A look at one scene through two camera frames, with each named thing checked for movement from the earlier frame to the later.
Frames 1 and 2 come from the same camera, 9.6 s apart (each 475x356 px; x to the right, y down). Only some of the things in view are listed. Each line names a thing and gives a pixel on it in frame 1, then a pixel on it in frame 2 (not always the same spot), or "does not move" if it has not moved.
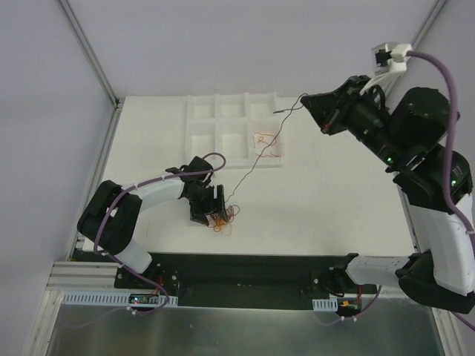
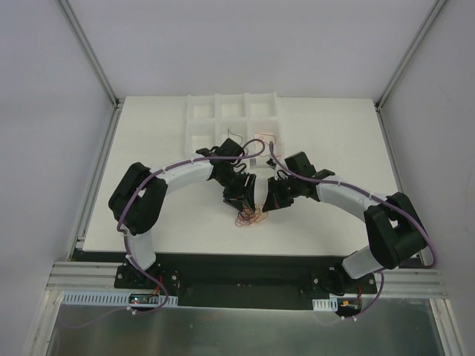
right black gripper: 342,107 → 279,191
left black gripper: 209,204 → 240,188
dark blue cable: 302,96 → 228,131
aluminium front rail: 86,277 does not move
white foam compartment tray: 244,127 does not move
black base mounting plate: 207,279 does not move
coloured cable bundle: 221,223 → 247,216
